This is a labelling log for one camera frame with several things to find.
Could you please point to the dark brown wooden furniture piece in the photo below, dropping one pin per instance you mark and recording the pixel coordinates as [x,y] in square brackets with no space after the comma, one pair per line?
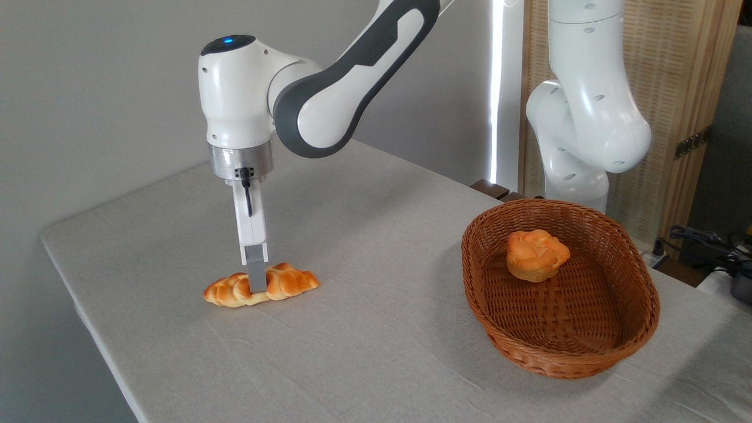
[490,189]

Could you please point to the braided golden bread loaf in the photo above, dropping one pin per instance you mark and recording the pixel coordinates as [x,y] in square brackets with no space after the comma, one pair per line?
[288,282]

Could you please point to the light grey tablecloth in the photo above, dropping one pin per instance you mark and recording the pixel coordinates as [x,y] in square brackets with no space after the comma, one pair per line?
[352,352]

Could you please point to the brass screen hinge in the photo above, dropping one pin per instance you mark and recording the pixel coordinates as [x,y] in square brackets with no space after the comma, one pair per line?
[691,145]

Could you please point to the round orange bread bun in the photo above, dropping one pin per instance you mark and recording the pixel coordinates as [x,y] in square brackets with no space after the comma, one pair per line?
[536,255]

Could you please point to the brown oval wicker basket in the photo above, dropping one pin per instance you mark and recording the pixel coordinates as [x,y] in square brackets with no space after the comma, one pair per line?
[564,335]

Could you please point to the white power strip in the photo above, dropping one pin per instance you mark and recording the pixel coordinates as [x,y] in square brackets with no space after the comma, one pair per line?
[656,257]

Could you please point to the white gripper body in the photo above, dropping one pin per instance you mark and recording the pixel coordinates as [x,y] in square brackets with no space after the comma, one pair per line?
[254,226]

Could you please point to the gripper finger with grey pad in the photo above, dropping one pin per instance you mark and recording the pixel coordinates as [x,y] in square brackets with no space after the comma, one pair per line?
[257,270]

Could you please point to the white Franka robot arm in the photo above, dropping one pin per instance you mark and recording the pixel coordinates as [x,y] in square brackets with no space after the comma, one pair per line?
[235,100]

